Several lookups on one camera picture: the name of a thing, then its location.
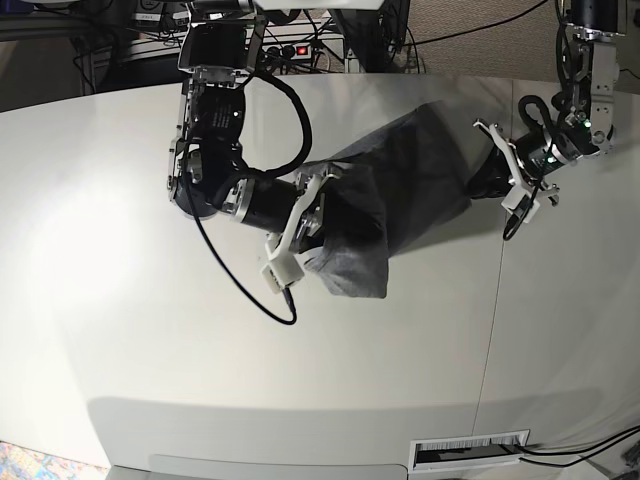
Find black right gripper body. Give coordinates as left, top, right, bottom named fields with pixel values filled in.
left=289, top=193, right=326, bottom=253

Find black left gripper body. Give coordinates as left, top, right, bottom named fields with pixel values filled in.
left=466, top=147, right=511, bottom=200

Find grey T-shirt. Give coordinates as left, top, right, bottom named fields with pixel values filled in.
left=300, top=104, right=470, bottom=299

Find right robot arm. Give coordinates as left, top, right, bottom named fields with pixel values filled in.
left=167, top=1, right=325, bottom=254

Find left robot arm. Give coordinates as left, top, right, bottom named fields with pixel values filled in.
left=467, top=1, right=626, bottom=209

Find grey table leg column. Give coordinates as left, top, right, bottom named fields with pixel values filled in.
left=330, top=9, right=369, bottom=73

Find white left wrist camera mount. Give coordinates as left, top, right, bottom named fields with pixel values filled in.
left=473, top=119, right=560, bottom=236

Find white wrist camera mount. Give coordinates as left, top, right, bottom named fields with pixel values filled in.
left=261, top=166, right=341, bottom=293
left=473, top=119, right=560, bottom=236

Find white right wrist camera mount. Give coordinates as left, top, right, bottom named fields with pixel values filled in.
left=261, top=166, right=341, bottom=293

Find black power strip red switch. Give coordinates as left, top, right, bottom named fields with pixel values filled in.
left=264, top=44, right=312, bottom=62

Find white cable grommet slot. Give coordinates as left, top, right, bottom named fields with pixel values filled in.
left=408, top=430, right=530, bottom=474

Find black cables at table edge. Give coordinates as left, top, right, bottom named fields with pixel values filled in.
left=502, top=425, right=640, bottom=467

